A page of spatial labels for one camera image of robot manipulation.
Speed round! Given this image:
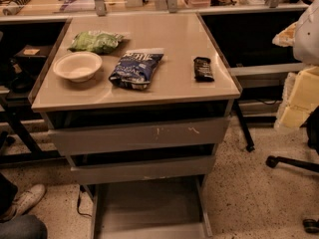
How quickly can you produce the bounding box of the white sneaker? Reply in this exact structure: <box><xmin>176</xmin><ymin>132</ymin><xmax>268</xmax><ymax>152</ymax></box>
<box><xmin>0</xmin><ymin>184</ymin><xmax>46</xmax><ymax>223</ymax></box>

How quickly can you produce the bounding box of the blue chip bag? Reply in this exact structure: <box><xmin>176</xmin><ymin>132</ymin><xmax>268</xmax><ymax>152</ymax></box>
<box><xmin>109</xmin><ymin>48</ymin><xmax>164</xmax><ymax>91</ymax></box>

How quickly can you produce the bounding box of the middle grey drawer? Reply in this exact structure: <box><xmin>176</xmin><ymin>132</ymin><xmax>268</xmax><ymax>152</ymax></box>
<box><xmin>71</xmin><ymin>155</ymin><xmax>214</xmax><ymax>184</ymax></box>

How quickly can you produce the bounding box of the top grey drawer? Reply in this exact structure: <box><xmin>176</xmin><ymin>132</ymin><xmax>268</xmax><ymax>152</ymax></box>
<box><xmin>49</xmin><ymin>118</ymin><xmax>229</xmax><ymax>155</ymax></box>

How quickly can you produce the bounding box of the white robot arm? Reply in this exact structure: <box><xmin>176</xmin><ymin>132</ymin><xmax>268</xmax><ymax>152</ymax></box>
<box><xmin>272</xmin><ymin>0</ymin><xmax>319</xmax><ymax>132</ymax></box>

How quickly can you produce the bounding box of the black box with label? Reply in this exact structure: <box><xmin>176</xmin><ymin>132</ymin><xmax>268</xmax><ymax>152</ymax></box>
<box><xmin>14</xmin><ymin>45</ymin><xmax>52</xmax><ymax>67</ymax></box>

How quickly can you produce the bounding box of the dark rxbar chocolate bar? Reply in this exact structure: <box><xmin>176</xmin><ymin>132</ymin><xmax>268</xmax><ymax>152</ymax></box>
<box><xmin>193</xmin><ymin>57</ymin><xmax>214</xmax><ymax>82</ymax></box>

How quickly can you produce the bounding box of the white paper bowl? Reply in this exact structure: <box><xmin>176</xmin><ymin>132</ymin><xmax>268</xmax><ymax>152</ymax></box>
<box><xmin>53</xmin><ymin>52</ymin><xmax>103</xmax><ymax>83</ymax></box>

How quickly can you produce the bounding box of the black office chair base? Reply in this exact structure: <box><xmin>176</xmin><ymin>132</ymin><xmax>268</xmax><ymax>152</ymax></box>
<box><xmin>266</xmin><ymin>108</ymin><xmax>319</xmax><ymax>234</ymax></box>

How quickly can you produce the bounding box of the black cable on floor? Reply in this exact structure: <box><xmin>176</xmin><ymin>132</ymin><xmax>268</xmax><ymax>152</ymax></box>
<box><xmin>76</xmin><ymin>184</ymin><xmax>94</xmax><ymax>219</ymax></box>

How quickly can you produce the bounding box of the open bottom grey drawer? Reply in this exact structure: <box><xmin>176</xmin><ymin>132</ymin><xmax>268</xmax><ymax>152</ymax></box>
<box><xmin>91</xmin><ymin>176</ymin><xmax>212</xmax><ymax>239</ymax></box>

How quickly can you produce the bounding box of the grey drawer cabinet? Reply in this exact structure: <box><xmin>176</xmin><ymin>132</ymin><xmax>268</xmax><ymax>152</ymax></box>
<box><xmin>28</xmin><ymin>12</ymin><xmax>242</xmax><ymax>239</ymax></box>

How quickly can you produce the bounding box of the green chip bag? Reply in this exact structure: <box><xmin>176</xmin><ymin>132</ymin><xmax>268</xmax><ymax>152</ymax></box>
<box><xmin>68</xmin><ymin>30</ymin><xmax>124</xmax><ymax>55</ymax></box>

